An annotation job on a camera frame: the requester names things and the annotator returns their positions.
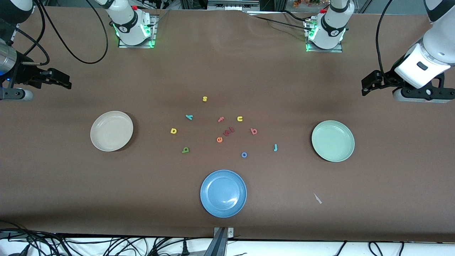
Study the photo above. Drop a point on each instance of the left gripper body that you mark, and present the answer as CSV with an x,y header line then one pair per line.
x,y
386,78

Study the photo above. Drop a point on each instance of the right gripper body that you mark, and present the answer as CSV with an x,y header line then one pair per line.
x,y
25,74

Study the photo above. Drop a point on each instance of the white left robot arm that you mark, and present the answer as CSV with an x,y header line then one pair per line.
x,y
332,25

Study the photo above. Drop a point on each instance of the beige brown plate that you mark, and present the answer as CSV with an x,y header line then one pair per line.
x,y
106,142

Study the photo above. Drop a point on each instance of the pale green plate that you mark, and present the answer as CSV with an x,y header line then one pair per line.
x,y
337,153

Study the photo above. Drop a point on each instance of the orange artificial flowers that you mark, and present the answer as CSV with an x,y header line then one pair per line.
x,y
309,3

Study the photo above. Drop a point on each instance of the brown table cover sheet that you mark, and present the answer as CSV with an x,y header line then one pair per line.
x,y
71,195

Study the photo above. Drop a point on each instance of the white paper scrap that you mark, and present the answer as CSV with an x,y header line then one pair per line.
x,y
317,198

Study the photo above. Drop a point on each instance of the grey metal socket box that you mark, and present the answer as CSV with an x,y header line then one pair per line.
x,y
233,5

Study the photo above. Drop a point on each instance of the blue plate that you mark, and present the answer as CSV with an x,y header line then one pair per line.
x,y
223,193

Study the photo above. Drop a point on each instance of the black power plug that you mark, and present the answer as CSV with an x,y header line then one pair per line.
x,y
185,249

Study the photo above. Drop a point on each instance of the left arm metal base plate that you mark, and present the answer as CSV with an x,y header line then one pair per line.
x,y
323,50

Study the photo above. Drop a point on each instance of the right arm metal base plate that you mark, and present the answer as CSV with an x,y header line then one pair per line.
x,y
124,45

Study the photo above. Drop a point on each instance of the metal table edge bracket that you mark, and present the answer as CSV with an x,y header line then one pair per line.
x,y
223,234

